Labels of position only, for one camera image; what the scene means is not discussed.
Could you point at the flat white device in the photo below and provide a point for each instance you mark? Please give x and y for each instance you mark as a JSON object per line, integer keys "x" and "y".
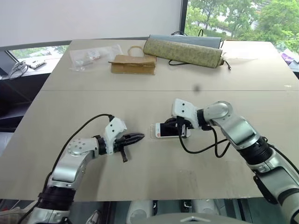
{"x": 37, "y": 63}

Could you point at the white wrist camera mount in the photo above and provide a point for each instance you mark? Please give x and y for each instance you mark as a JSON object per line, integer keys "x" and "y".
{"x": 114, "y": 127}
{"x": 184, "y": 108}

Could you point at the brown paper bag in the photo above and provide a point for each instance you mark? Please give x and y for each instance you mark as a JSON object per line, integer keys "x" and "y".
{"x": 133, "y": 66}

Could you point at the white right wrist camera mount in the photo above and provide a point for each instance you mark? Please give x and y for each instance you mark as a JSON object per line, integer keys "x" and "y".
{"x": 184, "y": 108}

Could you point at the grey rounded robot body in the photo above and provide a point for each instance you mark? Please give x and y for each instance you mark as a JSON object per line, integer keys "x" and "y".
{"x": 191, "y": 219}

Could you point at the rolled yellow patterned mat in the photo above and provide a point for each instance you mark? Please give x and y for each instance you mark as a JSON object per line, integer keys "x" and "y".
{"x": 184, "y": 52}

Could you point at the rolled grey mat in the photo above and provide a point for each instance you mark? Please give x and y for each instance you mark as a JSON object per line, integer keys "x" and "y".
{"x": 187, "y": 40}

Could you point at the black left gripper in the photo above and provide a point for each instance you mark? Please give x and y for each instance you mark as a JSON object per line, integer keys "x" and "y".
{"x": 119, "y": 145}

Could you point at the white rounded robot leg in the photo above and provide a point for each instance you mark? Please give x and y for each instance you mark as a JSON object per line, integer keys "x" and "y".
{"x": 206, "y": 206}
{"x": 139, "y": 212}

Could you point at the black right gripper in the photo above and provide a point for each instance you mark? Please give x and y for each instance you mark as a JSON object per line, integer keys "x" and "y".
{"x": 181, "y": 122}

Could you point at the white smartphone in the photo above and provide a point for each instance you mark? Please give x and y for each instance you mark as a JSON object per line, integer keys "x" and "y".
{"x": 158, "y": 128}

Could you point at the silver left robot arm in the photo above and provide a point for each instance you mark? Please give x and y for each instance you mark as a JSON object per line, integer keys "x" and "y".
{"x": 70, "y": 163}

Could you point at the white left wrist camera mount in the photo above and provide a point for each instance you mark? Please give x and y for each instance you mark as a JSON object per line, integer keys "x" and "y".
{"x": 114, "y": 127}

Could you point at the clear plastic bag with parts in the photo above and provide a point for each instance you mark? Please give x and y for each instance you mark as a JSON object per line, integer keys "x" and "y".
{"x": 91, "y": 57}

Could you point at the dark window frame post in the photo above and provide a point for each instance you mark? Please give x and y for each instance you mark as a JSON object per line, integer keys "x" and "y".
{"x": 183, "y": 16}

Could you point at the purple packet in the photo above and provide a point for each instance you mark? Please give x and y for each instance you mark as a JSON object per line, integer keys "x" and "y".
{"x": 289, "y": 58}

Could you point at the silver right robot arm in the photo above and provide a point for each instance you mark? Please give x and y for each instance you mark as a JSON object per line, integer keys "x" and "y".
{"x": 243, "y": 133}

